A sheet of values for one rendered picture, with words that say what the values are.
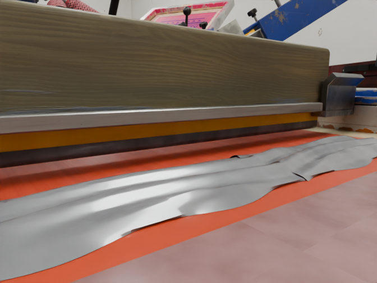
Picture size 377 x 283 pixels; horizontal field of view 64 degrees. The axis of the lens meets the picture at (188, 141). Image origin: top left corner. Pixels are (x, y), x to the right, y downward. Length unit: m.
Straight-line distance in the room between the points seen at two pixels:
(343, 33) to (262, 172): 2.30
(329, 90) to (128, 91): 0.25
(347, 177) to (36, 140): 0.20
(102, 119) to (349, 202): 0.15
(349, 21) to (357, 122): 2.02
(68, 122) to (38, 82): 0.03
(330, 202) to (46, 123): 0.16
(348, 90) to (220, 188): 0.31
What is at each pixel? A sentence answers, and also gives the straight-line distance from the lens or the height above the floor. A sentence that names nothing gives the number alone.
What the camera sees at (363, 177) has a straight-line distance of 0.22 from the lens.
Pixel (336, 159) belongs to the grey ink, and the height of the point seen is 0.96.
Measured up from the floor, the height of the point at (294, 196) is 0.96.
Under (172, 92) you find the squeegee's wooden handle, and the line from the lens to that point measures 0.24.
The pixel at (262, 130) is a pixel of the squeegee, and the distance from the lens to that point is 0.34.
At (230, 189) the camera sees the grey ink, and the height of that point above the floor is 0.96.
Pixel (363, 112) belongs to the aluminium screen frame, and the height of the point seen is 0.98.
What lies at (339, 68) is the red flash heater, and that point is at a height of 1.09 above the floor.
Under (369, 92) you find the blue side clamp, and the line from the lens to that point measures 0.50.
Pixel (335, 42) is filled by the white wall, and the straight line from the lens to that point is 2.48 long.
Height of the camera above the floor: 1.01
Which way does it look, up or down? 10 degrees down
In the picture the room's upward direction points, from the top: straight up
